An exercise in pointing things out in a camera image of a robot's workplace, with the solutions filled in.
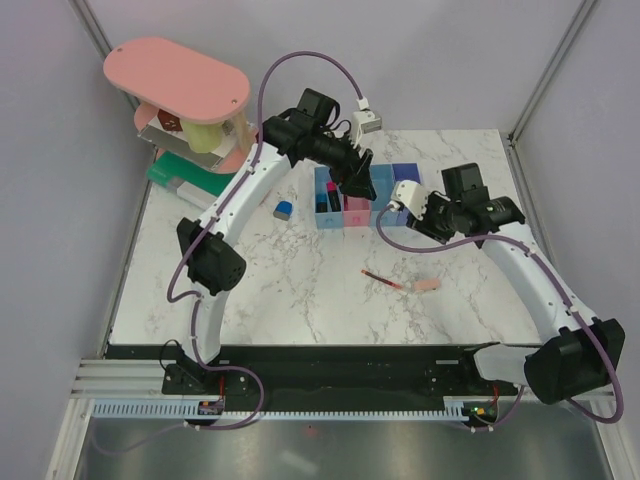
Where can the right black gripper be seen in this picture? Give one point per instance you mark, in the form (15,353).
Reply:
(425,225)

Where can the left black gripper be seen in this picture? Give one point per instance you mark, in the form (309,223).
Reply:
(353,176)

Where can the pink cap black highlighter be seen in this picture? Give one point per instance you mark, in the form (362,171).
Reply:
(333,196)

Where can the pink drawer bin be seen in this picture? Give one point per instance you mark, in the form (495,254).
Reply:
(356,212)

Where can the blue cap black highlighter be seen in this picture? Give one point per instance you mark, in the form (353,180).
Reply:
(321,204)

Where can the light blue drawer bin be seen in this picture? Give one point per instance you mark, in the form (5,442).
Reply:
(330,219)

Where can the purple drawer bin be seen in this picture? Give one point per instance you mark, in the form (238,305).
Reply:
(405,171)

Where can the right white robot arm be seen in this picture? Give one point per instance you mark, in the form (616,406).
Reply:
(579,352)

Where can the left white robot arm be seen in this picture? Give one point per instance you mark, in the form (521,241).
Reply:
(210,260)

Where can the pink eraser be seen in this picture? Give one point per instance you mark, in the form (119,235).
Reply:
(426,285)

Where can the blue pencil sharpener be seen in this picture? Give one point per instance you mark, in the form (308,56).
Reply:
(283,210)

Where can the red pen right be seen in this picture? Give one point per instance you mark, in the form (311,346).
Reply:
(386,281)

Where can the cream yellow cylinder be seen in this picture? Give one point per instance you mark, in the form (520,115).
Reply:
(202,138)

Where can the white silver box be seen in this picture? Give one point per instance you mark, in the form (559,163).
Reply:
(227,157)

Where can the pink tiered shelf stand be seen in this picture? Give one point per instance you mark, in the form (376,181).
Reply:
(162,74)

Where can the dark red card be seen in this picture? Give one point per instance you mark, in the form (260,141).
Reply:
(168,121)

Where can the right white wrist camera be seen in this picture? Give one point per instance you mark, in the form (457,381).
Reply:
(409,195)

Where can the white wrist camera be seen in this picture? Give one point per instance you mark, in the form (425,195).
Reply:
(409,195)
(363,122)

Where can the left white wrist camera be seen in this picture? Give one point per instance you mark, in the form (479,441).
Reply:
(363,122)

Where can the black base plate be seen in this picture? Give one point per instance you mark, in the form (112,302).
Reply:
(385,377)

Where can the light blue cable duct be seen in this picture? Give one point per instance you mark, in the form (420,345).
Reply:
(192,409)

